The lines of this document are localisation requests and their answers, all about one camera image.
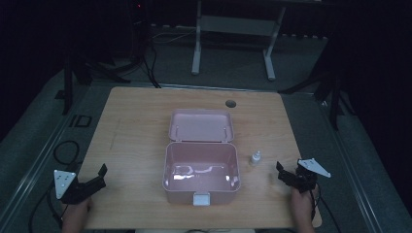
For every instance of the person's left hand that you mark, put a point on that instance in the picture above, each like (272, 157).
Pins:
(78, 210)

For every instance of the dark equipment with red light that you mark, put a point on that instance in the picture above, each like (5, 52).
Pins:
(139, 29)

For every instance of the pink plastic box with lid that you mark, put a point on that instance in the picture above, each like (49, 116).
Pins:
(201, 158)

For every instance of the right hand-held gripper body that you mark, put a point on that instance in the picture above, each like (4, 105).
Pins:
(306, 176)

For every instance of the black metal stand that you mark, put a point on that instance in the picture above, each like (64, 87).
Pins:
(333, 93)
(81, 69)

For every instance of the person's right hand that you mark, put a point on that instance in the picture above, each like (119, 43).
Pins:
(302, 204)

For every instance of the small white dropper bottle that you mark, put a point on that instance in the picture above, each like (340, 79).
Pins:
(256, 158)

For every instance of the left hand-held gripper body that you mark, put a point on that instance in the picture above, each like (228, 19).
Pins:
(75, 191)

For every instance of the white metal desk frame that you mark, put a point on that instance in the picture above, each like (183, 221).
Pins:
(238, 26)

